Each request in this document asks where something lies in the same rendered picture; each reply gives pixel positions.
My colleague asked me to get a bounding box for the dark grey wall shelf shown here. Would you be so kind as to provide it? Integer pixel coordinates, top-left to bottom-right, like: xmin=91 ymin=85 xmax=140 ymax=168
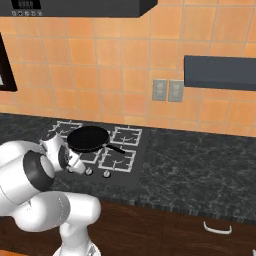
xmin=183 ymin=55 xmax=256 ymax=92

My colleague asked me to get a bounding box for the black gas hob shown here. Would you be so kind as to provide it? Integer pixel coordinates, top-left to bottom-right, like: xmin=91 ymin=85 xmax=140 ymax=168
xmin=38 ymin=119 xmax=152 ymax=188

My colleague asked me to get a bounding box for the dark brown drawer front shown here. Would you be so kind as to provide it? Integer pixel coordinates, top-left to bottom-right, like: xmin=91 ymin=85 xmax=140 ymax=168
xmin=174 ymin=213 xmax=256 ymax=256

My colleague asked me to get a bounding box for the dark framed appliance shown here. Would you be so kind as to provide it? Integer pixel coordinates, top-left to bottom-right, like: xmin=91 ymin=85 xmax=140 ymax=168
xmin=0 ymin=32 xmax=19 ymax=93

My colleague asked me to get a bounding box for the dark grey range hood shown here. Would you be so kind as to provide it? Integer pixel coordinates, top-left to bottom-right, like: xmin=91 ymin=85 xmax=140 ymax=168
xmin=0 ymin=0 xmax=159 ymax=19

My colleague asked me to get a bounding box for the dark brown cupboard door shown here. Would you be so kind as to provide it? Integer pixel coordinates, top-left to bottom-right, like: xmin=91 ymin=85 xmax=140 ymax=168
xmin=87 ymin=199 xmax=178 ymax=256

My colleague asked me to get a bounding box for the white drawer handle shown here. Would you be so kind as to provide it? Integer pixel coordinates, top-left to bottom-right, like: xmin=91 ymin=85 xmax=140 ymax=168
xmin=202 ymin=221 xmax=233 ymax=236

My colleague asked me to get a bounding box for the grey wall socket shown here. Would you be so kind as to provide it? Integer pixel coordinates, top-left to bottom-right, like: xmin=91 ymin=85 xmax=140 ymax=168
xmin=152 ymin=78 xmax=168 ymax=102
xmin=167 ymin=79 xmax=185 ymax=103

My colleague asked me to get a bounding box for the black frying pan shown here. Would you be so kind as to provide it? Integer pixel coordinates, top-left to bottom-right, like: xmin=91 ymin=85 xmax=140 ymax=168
xmin=66 ymin=125 xmax=127 ymax=155

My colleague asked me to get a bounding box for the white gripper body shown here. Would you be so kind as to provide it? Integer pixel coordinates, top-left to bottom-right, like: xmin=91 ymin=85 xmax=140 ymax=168
xmin=67 ymin=149 xmax=86 ymax=175

